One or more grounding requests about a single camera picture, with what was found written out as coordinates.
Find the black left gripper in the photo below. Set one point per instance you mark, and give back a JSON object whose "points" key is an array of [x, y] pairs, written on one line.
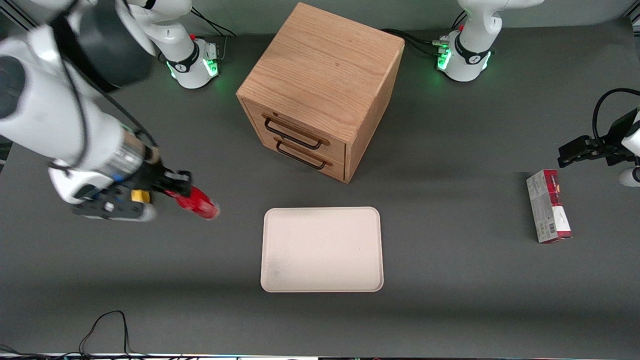
{"points": [[613, 143]]}

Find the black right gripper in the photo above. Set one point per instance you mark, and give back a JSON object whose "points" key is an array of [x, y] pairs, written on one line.
{"points": [[152, 175]]}

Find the red coke bottle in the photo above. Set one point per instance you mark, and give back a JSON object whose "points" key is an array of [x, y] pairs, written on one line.
{"points": [[202, 207]]}

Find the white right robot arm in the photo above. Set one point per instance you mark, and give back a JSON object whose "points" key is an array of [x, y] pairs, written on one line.
{"points": [[45, 110]]}

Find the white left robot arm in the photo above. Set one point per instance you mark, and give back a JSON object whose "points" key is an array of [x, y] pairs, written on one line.
{"points": [[470, 55]]}

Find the cream rectangular tray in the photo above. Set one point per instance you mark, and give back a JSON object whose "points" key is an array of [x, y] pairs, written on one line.
{"points": [[322, 250]]}

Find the yellow sponge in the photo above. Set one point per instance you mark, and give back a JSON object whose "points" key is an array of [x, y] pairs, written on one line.
{"points": [[140, 196]]}

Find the red and white carton box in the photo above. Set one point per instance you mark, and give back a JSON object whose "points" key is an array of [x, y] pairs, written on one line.
{"points": [[547, 210]]}

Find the wooden drawer front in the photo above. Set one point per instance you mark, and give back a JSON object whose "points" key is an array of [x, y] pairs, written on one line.
{"points": [[336, 170], [255, 116]]}

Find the wooden two-drawer cabinet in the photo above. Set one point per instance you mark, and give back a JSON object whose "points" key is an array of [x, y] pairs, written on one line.
{"points": [[320, 65]]}

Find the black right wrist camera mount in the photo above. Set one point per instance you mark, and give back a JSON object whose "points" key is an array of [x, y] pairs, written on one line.
{"points": [[107, 207]]}

